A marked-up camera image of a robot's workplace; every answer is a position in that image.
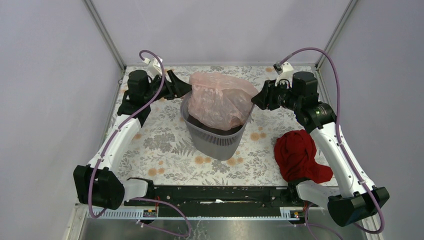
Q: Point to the pink plastic trash bag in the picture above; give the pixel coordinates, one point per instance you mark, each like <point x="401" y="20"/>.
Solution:
<point x="220" y="101"/>

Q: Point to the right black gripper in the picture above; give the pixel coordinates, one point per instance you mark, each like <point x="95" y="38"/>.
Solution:
<point x="266" y="96"/>

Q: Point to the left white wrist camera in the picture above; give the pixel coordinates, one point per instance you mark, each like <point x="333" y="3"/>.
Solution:
<point x="153" y="66"/>

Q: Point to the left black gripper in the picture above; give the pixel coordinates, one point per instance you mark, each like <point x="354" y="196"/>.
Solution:
<point x="176" y="87"/>

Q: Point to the grey slotted cable duct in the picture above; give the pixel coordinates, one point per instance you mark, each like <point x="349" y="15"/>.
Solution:
<point x="169" y="214"/>

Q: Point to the red cloth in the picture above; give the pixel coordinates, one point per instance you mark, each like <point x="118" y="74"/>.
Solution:
<point x="294" y="153"/>

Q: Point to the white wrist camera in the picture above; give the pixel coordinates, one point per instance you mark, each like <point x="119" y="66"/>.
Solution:
<point x="285" y="71"/>
<point x="153" y="66"/>

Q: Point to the grey plastic trash bin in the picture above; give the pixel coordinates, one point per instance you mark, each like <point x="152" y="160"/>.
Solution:
<point x="216" y="146"/>

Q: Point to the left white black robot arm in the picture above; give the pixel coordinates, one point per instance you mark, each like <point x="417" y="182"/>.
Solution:
<point x="96" y="183"/>

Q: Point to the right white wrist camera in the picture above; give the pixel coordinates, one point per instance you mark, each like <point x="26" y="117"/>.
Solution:
<point x="285" y="71"/>

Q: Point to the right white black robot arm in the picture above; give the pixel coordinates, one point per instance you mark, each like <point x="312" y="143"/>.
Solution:
<point x="357" y="197"/>

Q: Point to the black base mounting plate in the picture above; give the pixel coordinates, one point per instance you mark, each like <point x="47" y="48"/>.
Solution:
<point x="233" y="199"/>

